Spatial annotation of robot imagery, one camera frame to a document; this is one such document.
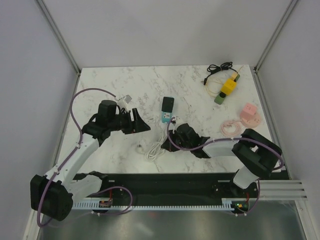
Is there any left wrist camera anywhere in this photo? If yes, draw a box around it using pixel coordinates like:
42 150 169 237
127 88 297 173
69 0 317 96
117 95 132 112

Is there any green power strip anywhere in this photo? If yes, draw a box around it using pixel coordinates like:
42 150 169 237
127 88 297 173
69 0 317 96
214 72 240 105

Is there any beige thin cable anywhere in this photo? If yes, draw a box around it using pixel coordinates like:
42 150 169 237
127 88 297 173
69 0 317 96
204 65 245 96

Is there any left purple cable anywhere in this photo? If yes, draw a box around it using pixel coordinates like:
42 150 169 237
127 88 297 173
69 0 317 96
36 87 117 228

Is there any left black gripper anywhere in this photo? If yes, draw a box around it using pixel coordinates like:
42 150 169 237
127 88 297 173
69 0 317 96
108 108 150 135

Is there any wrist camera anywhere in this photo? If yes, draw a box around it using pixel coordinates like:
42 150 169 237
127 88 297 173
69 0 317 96
170 116 184 128
117 95 132 112

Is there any teal power strip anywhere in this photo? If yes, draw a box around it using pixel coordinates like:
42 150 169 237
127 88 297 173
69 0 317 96
161 109 172 124

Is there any white coiled power cord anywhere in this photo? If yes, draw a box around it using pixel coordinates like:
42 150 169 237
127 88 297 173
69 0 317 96
135 122 169 163

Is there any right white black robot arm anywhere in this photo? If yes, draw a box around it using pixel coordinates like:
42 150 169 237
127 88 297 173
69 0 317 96
160 123 284 197

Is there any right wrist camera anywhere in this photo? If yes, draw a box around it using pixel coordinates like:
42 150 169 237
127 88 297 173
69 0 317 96
170 116 184 128

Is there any yellow cube socket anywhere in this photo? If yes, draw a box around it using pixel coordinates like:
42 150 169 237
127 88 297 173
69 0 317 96
220 78 237 96

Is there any left aluminium frame post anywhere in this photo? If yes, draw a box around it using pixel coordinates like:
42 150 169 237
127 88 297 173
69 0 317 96
34 0 82 77

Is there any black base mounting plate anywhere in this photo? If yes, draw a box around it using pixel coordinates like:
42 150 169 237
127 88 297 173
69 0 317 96
90 171 259 207

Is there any black coiled cable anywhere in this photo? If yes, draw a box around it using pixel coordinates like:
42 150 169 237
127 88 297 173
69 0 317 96
203 61 234 85

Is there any aluminium frame post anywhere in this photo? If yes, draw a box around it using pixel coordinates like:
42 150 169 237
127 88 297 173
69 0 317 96
34 0 82 77
253 0 300 74

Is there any black cube plug adapter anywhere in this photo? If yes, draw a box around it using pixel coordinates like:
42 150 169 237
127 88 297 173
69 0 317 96
161 96 175 113

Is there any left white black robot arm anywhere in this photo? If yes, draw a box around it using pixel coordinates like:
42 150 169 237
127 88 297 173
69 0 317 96
30 100 151 221

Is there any white slotted cable duct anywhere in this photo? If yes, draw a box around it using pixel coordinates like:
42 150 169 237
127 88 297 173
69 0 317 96
72 198 250 212

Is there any right aluminium frame post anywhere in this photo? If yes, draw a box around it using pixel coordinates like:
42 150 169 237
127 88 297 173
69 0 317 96
253 0 300 74

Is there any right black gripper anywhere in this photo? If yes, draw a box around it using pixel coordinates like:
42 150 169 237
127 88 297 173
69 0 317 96
162 128 192 152

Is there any pink cube socket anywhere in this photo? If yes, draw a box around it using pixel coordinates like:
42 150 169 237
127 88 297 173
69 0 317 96
239 103 262 129

